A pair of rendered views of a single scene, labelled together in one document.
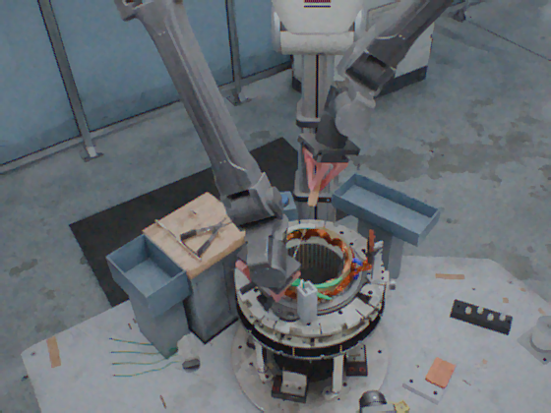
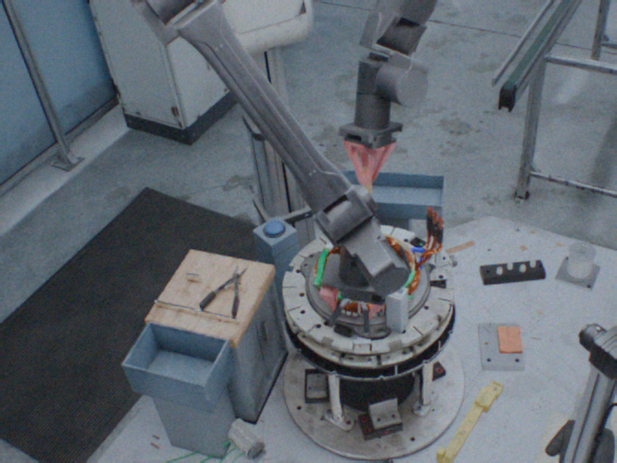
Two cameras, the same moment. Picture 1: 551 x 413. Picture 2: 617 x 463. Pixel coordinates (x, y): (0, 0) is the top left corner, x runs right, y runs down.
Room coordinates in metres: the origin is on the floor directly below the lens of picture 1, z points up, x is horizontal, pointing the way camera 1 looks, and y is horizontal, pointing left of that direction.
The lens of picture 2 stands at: (0.01, 0.41, 2.10)
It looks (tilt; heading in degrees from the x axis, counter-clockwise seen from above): 42 degrees down; 336
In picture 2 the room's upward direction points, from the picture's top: 7 degrees counter-clockwise
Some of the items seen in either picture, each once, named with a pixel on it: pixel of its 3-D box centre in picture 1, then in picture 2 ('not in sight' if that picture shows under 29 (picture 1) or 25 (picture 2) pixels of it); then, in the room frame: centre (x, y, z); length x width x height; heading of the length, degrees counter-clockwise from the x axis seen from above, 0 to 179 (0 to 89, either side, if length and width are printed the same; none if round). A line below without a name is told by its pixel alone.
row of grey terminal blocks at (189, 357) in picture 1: (187, 350); (243, 438); (0.84, 0.23, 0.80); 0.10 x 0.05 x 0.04; 14
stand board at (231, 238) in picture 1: (199, 232); (212, 296); (1.00, 0.18, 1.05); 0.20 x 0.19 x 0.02; 131
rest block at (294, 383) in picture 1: (294, 381); (384, 411); (0.71, -0.02, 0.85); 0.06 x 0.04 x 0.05; 74
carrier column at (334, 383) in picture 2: (260, 345); (335, 389); (0.77, 0.05, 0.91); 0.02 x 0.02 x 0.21
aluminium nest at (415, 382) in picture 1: (430, 374); (500, 344); (0.74, -0.35, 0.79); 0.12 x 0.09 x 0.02; 145
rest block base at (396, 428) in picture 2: (289, 388); (380, 423); (0.71, -0.01, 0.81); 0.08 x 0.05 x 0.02; 74
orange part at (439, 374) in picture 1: (440, 373); (510, 339); (0.74, -0.37, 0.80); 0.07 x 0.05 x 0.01; 145
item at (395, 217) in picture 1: (380, 240); (388, 233); (1.07, -0.28, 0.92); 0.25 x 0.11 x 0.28; 49
